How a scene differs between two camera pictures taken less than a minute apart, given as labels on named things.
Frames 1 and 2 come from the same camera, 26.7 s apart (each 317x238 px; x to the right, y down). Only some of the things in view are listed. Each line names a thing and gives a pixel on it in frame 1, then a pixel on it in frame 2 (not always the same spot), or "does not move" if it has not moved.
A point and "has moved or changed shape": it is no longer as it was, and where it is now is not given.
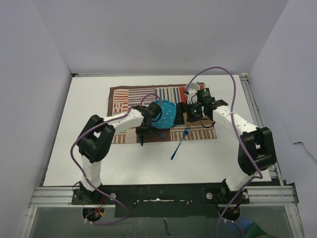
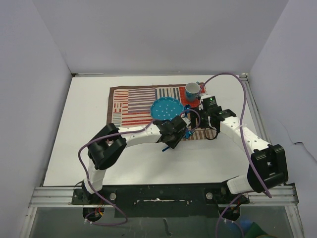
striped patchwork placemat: [122, 99] does not move
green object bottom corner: [254, 231] does not move
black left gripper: [144, 132] to [172, 144]
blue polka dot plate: [169, 108] does not move
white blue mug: [194, 86] has moved or changed shape
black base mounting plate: [192, 200] does not move
